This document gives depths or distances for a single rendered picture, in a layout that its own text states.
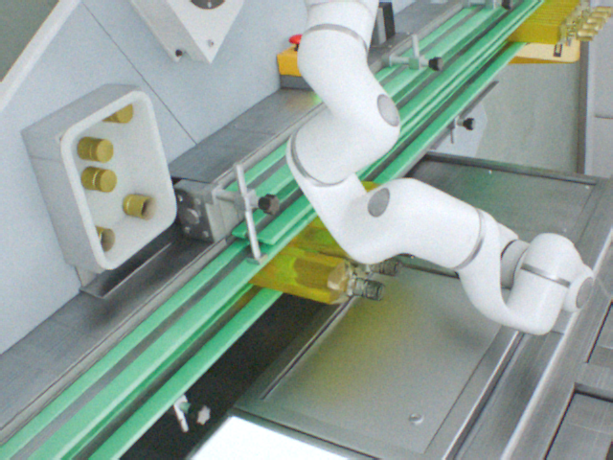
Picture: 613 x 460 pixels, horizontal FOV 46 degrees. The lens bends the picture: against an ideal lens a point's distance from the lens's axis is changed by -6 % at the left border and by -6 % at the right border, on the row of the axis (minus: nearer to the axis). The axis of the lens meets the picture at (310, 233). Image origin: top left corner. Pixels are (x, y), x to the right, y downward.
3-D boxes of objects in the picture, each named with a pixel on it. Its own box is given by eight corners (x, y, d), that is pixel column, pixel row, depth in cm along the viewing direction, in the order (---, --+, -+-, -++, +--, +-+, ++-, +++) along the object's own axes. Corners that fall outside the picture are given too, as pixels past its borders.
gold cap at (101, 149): (74, 142, 105) (93, 145, 103) (91, 131, 108) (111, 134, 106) (79, 164, 107) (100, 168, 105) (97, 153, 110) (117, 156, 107)
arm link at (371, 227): (482, 142, 96) (409, 180, 108) (350, 72, 86) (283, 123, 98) (479, 258, 89) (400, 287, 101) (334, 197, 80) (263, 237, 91)
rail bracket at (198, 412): (138, 421, 112) (205, 450, 105) (125, 388, 108) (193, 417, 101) (154, 404, 114) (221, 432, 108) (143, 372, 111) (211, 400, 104)
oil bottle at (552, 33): (495, 40, 213) (591, 48, 198) (494, 22, 210) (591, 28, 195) (501, 34, 217) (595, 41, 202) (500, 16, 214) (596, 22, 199)
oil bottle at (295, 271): (236, 281, 126) (347, 310, 115) (229, 253, 123) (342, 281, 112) (255, 263, 130) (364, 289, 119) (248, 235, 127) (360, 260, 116)
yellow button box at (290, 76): (280, 86, 149) (310, 89, 145) (273, 52, 145) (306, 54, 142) (298, 75, 154) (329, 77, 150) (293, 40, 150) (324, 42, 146)
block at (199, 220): (181, 239, 123) (214, 246, 119) (168, 188, 118) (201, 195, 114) (194, 227, 125) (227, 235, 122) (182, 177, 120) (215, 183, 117)
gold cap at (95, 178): (78, 172, 107) (97, 175, 105) (94, 161, 109) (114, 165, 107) (83, 194, 109) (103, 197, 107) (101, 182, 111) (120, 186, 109)
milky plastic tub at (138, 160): (67, 264, 110) (105, 277, 106) (19, 130, 99) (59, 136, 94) (142, 209, 122) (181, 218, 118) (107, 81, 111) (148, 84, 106)
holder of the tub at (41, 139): (77, 291, 113) (110, 304, 109) (19, 130, 99) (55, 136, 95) (147, 236, 125) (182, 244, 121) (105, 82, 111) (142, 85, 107)
